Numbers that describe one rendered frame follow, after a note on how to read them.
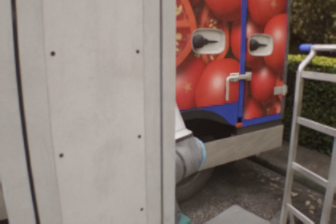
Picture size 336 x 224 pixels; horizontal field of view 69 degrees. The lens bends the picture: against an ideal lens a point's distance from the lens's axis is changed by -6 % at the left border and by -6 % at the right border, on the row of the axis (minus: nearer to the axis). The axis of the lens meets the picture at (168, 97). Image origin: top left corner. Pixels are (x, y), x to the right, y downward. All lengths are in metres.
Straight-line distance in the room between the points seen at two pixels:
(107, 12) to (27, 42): 0.14
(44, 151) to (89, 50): 0.18
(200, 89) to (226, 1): 0.65
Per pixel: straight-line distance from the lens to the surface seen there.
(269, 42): 2.32
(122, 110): 0.49
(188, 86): 1.76
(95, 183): 0.51
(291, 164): 1.53
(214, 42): 1.87
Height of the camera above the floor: 1.20
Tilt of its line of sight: 11 degrees down
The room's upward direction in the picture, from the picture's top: straight up
